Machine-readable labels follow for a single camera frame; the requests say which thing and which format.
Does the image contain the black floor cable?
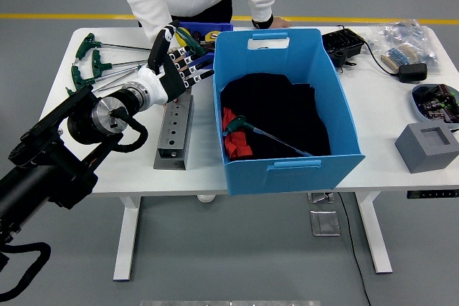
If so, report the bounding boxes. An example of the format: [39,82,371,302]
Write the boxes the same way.
[336,193,372,306]

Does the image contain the clear bag of components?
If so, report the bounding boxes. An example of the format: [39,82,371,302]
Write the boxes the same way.
[365,19,440,76]

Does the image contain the red cloth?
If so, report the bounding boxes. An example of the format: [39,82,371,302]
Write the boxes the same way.
[221,107,252,161]

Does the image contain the black cloth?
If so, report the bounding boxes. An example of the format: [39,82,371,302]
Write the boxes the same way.
[219,72,331,159]

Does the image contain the black adapter cable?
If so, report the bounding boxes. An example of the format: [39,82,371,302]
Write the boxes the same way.
[361,40,402,77]

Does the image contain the yellow floor tape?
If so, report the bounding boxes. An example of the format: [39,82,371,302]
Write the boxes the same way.
[0,13,459,26]

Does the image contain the large green T-handle hex wrench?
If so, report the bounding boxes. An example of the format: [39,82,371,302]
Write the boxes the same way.
[222,115,316,158]

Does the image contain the grey-blue bowl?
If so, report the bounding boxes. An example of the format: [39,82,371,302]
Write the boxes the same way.
[410,83,459,125]

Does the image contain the black table control panel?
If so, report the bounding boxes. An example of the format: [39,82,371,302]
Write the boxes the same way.
[407,189,459,200]

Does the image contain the long green T-handle hex wrench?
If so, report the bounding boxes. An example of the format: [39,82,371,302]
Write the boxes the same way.
[74,32,152,64]

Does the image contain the large blue plastic box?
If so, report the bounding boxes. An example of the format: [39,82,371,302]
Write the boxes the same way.
[212,28,366,198]

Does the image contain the grey metal tool holder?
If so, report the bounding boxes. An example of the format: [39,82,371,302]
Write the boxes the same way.
[153,94,194,171]

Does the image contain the black plastic tray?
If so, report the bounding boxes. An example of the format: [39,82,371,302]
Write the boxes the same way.
[321,28,366,69]

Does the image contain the electronic components pile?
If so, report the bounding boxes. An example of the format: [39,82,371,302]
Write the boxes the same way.
[412,84,459,123]

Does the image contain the small metal floor plate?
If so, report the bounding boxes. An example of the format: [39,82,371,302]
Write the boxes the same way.
[307,193,335,204]

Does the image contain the small blue parts bin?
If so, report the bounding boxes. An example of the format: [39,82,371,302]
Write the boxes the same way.
[179,21,235,70]

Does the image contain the grey foam block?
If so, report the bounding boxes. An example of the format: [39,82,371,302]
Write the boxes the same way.
[394,122,459,174]

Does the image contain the black wristband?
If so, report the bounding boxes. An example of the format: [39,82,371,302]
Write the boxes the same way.
[250,14,275,30]

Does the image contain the square metal floor plate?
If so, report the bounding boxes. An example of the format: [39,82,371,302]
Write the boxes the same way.
[309,210,341,237]

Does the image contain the person's left hand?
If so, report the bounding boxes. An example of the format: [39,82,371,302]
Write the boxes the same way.
[268,16,293,29]

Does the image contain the black power adapter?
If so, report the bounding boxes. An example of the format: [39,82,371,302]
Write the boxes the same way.
[397,63,429,84]

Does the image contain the beige resistor strip bundle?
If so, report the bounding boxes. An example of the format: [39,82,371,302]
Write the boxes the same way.
[380,43,419,73]

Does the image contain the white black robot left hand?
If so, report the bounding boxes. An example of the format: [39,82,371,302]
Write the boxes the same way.
[137,19,216,105]

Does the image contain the dark small parts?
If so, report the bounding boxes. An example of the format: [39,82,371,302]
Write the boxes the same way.
[191,30,216,52]

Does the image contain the white table leg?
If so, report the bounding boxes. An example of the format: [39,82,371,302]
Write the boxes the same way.
[354,192,394,274]
[113,196,143,282]

